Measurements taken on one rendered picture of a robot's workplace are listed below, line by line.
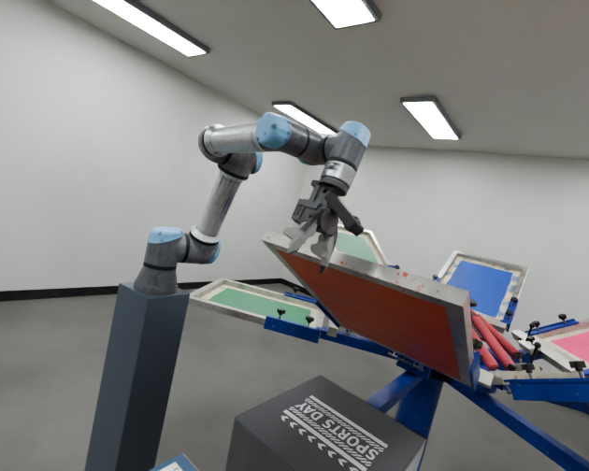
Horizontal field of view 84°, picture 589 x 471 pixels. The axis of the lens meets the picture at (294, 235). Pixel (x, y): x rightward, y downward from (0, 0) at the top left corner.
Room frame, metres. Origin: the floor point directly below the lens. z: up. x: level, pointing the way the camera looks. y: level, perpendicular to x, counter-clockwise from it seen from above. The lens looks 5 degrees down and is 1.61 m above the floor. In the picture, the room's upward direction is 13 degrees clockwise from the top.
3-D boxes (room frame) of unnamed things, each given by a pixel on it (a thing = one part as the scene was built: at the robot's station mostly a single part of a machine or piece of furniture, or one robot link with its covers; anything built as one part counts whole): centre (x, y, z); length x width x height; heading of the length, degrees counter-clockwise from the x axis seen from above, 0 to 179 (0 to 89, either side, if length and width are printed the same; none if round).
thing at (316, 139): (0.86, 0.00, 1.77); 0.11 x 0.11 x 0.08; 42
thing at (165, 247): (1.20, 0.46, 1.37); 0.13 x 0.12 x 0.14; 132
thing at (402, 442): (1.00, -0.26, 0.95); 0.48 x 0.44 x 0.01; 142
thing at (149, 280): (1.20, 0.46, 1.25); 0.15 x 0.15 x 0.10
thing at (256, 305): (2.01, -0.05, 1.05); 1.08 x 0.61 x 0.23; 82
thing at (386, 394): (1.39, -0.57, 0.89); 1.24 x 0.06 x 0.06; 142
